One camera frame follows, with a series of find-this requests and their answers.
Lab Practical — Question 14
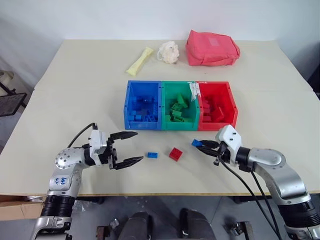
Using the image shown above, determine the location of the white mesh bath sponge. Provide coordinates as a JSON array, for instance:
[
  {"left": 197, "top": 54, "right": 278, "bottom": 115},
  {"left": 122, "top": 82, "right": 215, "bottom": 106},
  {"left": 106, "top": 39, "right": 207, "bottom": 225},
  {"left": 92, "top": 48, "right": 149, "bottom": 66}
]
[{"left": 156, "top": 39, "right": 182, "bottom": 65}]

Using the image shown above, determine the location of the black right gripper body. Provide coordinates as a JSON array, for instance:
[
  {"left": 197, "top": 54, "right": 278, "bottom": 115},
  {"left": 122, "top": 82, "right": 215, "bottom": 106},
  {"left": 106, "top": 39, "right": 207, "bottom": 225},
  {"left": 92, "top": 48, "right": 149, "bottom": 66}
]
[{"left": 213, "top": 141, "right": 233, "bottom": 165}]

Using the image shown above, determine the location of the black mesh basket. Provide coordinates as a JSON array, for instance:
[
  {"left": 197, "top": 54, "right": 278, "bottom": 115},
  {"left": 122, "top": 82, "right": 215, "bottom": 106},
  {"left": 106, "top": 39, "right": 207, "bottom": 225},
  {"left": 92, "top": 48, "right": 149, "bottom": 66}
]
[{"left": 0, "top": 92, "right": 28, "bottom": 118}]

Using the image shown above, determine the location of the pale yellow rolled cloth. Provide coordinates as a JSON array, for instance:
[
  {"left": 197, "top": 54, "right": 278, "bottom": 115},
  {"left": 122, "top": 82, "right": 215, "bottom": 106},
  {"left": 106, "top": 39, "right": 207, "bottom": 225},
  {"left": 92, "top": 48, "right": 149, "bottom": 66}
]
[{"left": 124, "top": 46, "right": 155, "bottom": 77}]

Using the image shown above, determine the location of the dark rounded shape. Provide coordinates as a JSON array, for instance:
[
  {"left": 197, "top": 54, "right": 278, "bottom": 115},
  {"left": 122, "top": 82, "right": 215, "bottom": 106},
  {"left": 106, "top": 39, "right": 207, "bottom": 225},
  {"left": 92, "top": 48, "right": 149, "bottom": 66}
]
[{"left": 119, "top": 211, "right": 155, "bottom": 240}]

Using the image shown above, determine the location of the blue plastic bin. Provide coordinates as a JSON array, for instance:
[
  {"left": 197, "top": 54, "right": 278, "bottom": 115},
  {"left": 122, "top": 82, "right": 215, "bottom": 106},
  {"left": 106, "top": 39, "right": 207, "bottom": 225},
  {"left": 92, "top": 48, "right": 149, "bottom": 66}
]
[{"left": 123, "top": 79, "right": 163, "bottom": 131}]

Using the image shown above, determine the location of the square red building block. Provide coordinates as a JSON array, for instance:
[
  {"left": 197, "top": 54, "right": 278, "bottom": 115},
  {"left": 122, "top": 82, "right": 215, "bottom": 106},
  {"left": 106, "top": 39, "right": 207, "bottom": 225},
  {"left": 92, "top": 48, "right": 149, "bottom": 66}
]
[{"left": 168, "top": 147, "right": 184, "bottom": 162}]

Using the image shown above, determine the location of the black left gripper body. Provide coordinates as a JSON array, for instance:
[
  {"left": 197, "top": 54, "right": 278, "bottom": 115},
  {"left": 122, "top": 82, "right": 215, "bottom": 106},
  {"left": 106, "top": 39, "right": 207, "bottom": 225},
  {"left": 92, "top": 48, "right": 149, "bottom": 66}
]
[{"left": 104, "top": 138, "right": 120, "bottom": 171}]

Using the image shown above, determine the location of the brown cardboard box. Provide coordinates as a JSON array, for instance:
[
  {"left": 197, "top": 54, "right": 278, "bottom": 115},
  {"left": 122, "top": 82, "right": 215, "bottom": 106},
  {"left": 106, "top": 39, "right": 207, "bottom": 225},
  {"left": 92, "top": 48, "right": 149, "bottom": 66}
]
[{"left": 0, "top": 194, "right": 45, "bottom": 221}]

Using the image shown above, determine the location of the pink fabric bag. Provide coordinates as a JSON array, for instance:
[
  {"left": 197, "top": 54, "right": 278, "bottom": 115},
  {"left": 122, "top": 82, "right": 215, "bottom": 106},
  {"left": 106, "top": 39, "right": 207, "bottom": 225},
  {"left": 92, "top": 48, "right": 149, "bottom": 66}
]
[{"left": 185, "top": 29, "right": 241, "bottom": 67}]

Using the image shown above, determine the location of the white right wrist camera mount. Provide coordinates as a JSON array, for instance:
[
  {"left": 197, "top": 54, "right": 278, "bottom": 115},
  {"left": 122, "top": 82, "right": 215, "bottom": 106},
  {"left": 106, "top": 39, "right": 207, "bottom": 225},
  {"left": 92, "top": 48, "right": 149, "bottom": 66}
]
[{"left": 215, "top": 124, "right": 243, "bottom": 166}]

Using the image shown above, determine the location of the red plastic bin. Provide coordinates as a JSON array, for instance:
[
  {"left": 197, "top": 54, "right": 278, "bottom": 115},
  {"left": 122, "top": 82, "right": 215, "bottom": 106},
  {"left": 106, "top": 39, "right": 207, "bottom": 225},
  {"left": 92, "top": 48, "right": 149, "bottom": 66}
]
[{"left": 196, "top": 80, "right": 239, "bottom": 132}]

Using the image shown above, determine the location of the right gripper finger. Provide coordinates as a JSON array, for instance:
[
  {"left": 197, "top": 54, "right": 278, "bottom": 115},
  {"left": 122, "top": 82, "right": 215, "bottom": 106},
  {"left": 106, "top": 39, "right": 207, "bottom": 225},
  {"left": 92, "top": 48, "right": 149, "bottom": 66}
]
[
  {"left": 199, "top": 139, "right": 221, "bottom": 149},
  {"left": 196, "top": 145, "right": 219, "bottom": 158}
]

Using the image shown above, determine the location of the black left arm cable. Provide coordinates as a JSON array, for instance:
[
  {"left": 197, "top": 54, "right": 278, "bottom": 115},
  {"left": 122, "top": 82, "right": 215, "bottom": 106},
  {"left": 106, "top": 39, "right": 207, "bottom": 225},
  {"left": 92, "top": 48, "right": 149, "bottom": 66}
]
[{"left": 67, "top": 122, "right": 98, "bottom": 149}]

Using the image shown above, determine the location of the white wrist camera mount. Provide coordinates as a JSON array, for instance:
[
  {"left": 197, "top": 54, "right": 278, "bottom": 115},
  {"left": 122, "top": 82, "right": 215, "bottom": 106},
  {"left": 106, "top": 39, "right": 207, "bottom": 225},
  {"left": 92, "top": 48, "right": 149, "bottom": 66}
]
[
  {"left": 88, "top": 128, "right": 109, "bottom": 166},
  {"left": 215, "top": 124, "right": 243, "bottom": 166}
]

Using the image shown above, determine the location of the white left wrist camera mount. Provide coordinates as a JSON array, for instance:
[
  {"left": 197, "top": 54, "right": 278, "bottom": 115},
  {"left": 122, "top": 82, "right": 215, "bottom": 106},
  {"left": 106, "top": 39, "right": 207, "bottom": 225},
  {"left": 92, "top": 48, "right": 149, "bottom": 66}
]
[{"left": 88, "top": 128, "right": 109, "bottom": 166}]

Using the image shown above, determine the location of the large green building block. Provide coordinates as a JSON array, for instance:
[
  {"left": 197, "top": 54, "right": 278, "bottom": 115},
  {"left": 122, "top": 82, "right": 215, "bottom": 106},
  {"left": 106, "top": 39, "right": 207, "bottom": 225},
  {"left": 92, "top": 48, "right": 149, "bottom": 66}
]
[{"left": 175, "top": 93, "right": 190, "bottom": 110}]

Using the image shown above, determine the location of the white round object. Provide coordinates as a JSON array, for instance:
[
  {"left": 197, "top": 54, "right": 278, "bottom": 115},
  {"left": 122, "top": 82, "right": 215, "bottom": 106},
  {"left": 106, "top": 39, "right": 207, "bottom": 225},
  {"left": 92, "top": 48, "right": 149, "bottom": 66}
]
[{"left": 0, "top": 70, "right": 16, "bottom": 89}]

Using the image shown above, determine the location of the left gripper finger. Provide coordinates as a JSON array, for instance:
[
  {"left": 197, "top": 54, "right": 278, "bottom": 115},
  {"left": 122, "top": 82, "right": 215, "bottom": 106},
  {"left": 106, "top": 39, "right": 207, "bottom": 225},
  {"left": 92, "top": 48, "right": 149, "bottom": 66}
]
[
  {"left": 108, "top": 130, "right": 139, "bottom": 144},
  {"left": 113, "top": 155, "right": 145, "bottom": 171}
]

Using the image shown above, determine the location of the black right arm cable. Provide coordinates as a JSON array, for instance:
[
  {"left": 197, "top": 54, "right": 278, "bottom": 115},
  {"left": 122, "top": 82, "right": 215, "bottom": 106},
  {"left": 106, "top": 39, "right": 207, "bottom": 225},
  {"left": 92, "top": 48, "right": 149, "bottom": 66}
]
[
  {"left": 249, "top": 167, "right": 298, "bottom": 240},
  {"left": 213, "top": 154, "right": 282, "bottom": 240}
]

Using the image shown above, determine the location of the white crumpled tape label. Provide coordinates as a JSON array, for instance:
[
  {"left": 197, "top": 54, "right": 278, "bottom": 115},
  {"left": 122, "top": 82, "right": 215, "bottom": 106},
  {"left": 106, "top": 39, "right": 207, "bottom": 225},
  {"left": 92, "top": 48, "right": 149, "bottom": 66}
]
[{"left": 187, "top": 80, "right": 202, "bottom": 102}]

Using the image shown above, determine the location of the green plastic bin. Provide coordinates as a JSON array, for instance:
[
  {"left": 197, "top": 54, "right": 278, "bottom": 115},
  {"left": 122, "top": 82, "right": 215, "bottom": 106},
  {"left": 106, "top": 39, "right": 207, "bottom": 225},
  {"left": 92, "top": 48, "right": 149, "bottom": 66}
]
[{"left": 160, "top": 80, "right": 201, "bottom": 131}]

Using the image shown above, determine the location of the large red building block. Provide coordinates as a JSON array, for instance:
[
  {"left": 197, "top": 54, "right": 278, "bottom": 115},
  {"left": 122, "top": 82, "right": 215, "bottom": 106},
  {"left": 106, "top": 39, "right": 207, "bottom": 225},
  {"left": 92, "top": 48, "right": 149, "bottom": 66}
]
[{"left": 211, "top": 105, "right": 228, "bottom": 124}]

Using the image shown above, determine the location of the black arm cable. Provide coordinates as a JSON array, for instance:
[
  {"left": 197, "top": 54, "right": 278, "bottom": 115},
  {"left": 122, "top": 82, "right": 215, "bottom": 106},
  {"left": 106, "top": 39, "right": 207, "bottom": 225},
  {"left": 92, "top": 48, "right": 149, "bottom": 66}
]
[
  {"left": 249, "top": 167, "right": 298, "bottom": 240},
  {"left": 67, "top": 122, "right": 98, "bottom": 149},
  {"left": 213, "top": 154, "right": 282, "bottom": 240}
]

